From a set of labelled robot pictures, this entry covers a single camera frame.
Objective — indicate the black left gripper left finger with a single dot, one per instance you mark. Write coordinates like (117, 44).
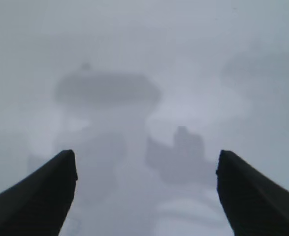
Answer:
(36, 196)

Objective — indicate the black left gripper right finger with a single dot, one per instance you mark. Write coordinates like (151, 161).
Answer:
(255, 201)

